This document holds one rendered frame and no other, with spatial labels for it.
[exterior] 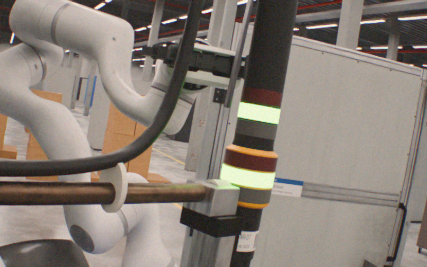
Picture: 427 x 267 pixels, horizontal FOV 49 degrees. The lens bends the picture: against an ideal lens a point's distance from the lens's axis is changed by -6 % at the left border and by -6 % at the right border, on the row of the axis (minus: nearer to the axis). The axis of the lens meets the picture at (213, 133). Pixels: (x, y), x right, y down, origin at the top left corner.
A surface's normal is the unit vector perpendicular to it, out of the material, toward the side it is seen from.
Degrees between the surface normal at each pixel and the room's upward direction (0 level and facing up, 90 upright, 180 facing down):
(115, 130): 90
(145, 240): 63
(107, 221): 67
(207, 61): 90
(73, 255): 40
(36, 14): 90
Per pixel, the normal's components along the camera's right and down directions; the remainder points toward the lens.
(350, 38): 0.41, 0.12
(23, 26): -0.46, 0.60
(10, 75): 0.75, -0.30
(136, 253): -0.42, -0.67
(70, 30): -0.42, 0.20
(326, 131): 0.22, 0.08
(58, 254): 0.73, -0.63
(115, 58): 0.76, -0.09
